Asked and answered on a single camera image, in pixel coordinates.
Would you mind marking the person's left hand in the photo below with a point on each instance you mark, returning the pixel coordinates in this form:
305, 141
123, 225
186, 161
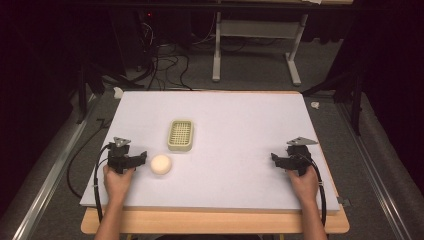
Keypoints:
117, 182

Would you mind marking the round cream soap bar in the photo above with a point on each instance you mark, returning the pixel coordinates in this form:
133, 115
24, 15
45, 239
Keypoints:
161, 164

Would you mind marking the aluminium floor rail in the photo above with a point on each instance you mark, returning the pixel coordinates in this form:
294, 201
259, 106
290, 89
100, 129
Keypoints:
53, 180
373, 173

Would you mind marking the black stand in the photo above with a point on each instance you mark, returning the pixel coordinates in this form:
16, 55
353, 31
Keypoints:
354, 90
87, 83

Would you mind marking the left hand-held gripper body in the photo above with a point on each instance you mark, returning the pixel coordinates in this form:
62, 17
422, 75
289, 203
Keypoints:
117, 157

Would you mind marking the grey metal clamp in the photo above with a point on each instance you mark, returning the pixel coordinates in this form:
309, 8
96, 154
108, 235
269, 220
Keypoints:
343, 201

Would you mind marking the person's right hand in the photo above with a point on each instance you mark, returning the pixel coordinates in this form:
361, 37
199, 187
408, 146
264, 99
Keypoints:
304, 187

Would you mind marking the crumpled white paper scrap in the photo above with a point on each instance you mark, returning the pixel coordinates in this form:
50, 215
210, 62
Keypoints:
315, 105

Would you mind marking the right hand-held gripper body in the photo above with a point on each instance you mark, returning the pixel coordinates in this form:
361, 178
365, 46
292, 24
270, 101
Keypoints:
299, 156

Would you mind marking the white table mat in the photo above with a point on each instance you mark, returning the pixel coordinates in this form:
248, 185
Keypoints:
226, 166

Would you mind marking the beige soap dish with grid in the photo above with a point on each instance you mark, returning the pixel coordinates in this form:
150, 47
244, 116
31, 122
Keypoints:
180, 135

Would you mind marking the white metal desk frame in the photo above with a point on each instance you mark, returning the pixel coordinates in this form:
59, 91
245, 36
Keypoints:
256, 29

